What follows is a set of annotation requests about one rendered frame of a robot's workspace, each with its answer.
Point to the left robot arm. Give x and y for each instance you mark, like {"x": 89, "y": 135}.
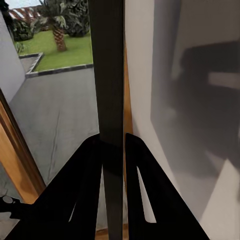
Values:
{"x": 12, "y": 208}

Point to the door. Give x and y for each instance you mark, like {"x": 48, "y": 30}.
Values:
{"x": 48, "y": 102}

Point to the poster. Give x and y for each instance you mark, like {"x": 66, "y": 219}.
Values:
{"x": 107, "y": 28}

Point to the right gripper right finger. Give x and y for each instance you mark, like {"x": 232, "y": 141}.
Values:
{"x": 174, "y": 219}

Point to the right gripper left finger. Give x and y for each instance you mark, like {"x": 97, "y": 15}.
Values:
{"x": 68, "y": 207}

